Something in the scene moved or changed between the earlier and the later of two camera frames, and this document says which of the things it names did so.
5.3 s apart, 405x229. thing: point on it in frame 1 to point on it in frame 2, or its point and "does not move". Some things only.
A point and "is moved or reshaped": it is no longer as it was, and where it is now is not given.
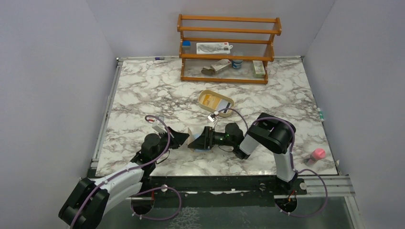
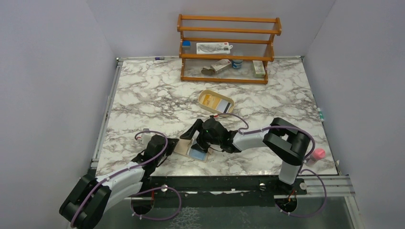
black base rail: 219,192 does not move
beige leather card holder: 190,137 is moved or reshaped
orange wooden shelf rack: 226,49 does not move
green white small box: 258,68 does not move
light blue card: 196,136 is moved or reshaped
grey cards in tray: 224,103 does not move
